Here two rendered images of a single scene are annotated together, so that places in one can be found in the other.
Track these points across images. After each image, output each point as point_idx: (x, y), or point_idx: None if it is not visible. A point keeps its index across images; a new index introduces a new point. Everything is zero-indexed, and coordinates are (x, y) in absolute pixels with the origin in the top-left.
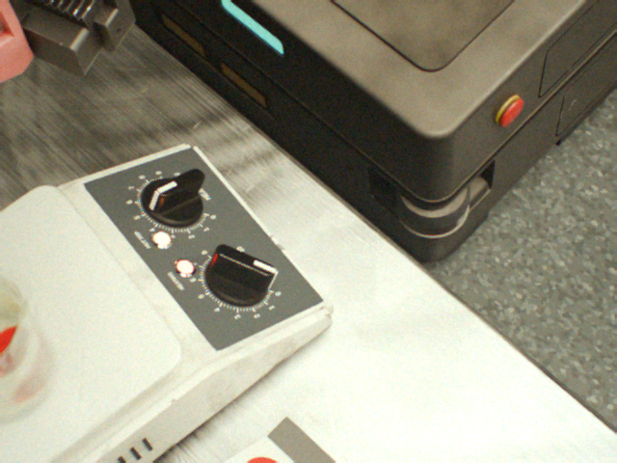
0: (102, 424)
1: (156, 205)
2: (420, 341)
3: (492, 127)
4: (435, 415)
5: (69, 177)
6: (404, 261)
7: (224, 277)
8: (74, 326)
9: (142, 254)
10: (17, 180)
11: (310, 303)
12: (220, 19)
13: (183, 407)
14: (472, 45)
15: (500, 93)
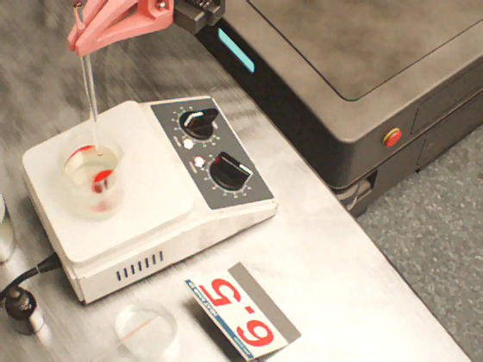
0: (144, 234)
1: (188, 123)
2: (324, 234)
3: (379, 146)
4: (325, 275)
5: None
6: (323, 188)
7: (220, 171)
8: (135, 178)
9: (176, 148)
10: (105, 102)
11: (266, 197)
12: (214, 44)
13: (185, 239)
14: (375, 90)
15: (388, 123)
